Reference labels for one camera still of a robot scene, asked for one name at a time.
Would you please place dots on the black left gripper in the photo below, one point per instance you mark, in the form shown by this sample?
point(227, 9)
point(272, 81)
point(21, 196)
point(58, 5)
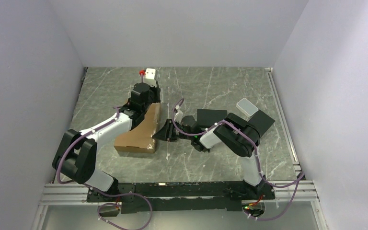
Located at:
point(157, 90)

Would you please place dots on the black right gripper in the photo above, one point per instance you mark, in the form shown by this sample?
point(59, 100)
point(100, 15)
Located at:
point(166, 132)

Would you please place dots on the brown cardboard express box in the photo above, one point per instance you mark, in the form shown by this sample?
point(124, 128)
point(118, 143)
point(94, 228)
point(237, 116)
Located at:
point(139, 140)

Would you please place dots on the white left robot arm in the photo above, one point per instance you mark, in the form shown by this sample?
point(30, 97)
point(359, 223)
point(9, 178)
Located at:
point(75, 159)

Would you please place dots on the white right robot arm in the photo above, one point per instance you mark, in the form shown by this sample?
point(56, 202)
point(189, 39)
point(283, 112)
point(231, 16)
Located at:
point(241, 136)

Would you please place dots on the small grey white box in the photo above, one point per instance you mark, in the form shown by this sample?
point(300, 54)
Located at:
point(246, 107)

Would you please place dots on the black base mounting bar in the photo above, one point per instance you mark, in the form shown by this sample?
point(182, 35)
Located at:
point(175, 196)

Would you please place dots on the black flat pad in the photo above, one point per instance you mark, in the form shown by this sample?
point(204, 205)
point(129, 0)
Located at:
point(259, 121)

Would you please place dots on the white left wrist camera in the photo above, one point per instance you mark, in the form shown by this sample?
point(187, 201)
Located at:
point(147, 76)

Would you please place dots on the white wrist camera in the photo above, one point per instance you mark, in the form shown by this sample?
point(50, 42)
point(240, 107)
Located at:
point(177, 114)
point(147, 76)

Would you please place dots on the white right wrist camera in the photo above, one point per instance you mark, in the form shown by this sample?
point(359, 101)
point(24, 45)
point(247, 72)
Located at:
point(177, 114)

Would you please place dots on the aluminium rail frame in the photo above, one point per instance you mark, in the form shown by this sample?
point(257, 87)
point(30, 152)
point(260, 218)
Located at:
point(166, 180)

